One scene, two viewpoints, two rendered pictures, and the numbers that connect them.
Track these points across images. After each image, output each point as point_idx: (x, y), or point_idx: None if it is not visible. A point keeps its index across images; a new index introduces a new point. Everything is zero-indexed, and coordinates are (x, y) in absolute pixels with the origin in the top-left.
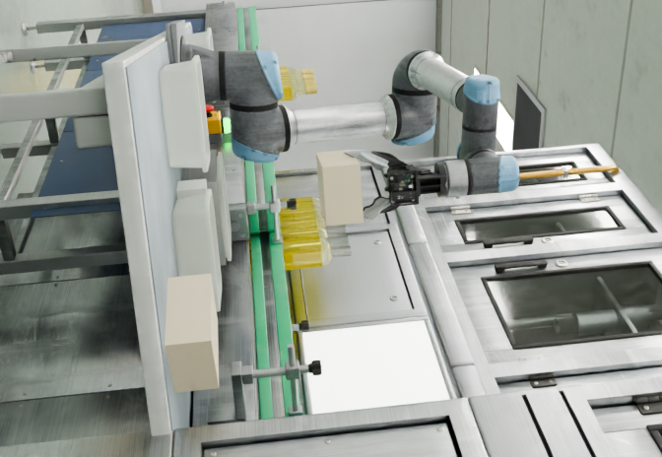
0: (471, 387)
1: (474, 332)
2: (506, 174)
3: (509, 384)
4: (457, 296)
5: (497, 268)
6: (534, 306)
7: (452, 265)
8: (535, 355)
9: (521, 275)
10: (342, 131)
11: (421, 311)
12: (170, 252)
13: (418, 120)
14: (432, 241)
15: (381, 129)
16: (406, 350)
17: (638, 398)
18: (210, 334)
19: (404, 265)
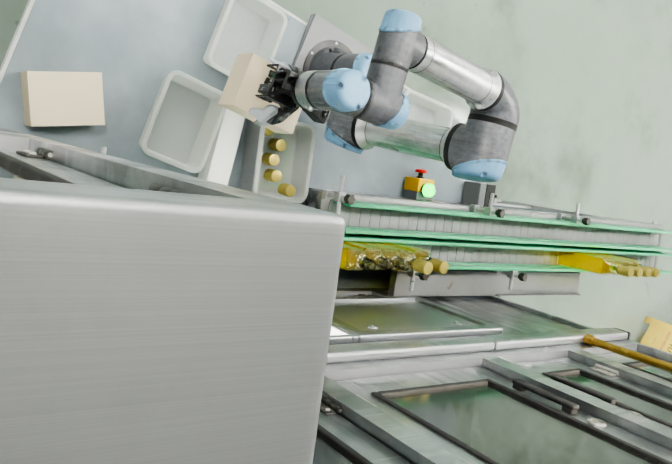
0: None
1: (369, 366)
2: (331, 77)
3: None
4: (425, 360)
5: (513, 381)
6: (475, 407)
7: (487, 365)
8: (374, 404)
9: (527, 398)
10: (400, 137)
11: (361, 333)
12: (130, 82)
13: (466, 145)
14: (510, 352)
15: (435, 148)
16: None
17: (40, 147)
18: (33, 71)
19: (432, 329)
